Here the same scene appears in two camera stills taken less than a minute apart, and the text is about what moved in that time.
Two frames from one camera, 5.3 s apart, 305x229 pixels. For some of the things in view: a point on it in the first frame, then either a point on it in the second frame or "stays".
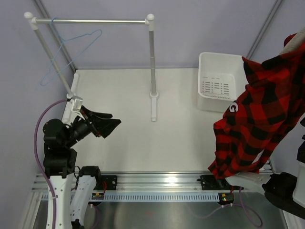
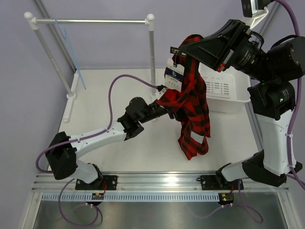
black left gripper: x=101 y=127 → x=170 y=114
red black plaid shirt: x=270 y=105 → x=185 y=96
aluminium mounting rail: x=149 y=181 stays
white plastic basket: x=222 y=79 stays
